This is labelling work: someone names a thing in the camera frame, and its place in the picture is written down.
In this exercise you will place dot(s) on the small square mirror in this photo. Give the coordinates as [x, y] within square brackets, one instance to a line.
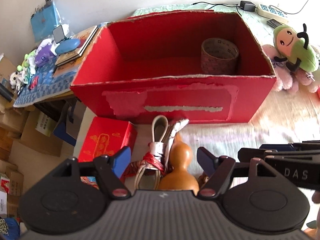
[58, 34]

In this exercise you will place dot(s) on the blue plastic document bag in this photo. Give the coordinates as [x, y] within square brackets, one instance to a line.
[44, 20]

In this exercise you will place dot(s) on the large red cardboard box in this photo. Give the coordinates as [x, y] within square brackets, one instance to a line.
[148, 65]

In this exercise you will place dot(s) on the white power strip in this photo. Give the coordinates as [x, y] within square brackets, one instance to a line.
[271, 13]

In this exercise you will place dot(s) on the beige belt with scarf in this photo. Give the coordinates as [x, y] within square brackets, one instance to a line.
[163, 133]

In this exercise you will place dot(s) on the green white small toys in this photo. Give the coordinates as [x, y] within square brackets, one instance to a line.
[24, 72]

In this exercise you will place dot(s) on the purple toy figure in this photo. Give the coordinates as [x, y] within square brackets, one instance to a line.
[43, 55]

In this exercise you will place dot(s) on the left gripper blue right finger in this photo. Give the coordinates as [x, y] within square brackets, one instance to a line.
[207, 161]

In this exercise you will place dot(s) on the black charger adapter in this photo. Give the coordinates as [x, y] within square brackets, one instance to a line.
[247, 6]

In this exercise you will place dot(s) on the blue glasses case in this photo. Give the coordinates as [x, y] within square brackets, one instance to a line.
[66, 46]

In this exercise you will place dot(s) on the brown cardboard boxes pile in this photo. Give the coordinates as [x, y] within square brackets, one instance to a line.
[32, 155]

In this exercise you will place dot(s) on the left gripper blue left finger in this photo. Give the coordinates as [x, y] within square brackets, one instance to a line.
[120, 161]

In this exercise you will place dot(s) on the small red gift box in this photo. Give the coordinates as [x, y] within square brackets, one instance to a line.
[106, 137]

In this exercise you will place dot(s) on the blue checkered cloth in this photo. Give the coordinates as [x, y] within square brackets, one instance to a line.
[52, 81]

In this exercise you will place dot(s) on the orange calabash gourd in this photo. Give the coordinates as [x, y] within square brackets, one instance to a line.
[179, 178]

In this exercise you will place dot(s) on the printed packing tape roll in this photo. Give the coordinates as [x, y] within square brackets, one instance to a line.
[219, 57]

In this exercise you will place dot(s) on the stack of books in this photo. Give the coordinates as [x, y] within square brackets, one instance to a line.
[70, 61]

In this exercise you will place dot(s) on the green bean plush toy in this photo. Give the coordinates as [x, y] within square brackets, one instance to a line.
[294, 49]

